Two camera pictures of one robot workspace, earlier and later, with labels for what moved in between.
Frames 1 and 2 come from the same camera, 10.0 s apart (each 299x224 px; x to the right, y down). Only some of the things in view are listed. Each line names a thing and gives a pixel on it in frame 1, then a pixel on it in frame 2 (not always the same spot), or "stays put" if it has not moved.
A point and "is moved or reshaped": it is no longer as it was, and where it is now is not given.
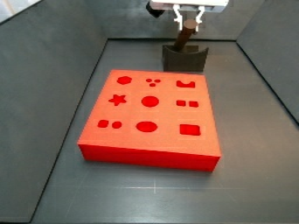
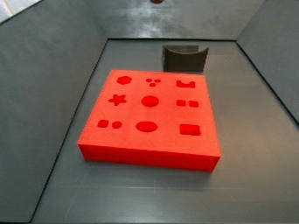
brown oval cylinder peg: [190, 25] is moved or reshaped
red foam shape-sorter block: [154, 121] stays put
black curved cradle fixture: [186, 61] stays put
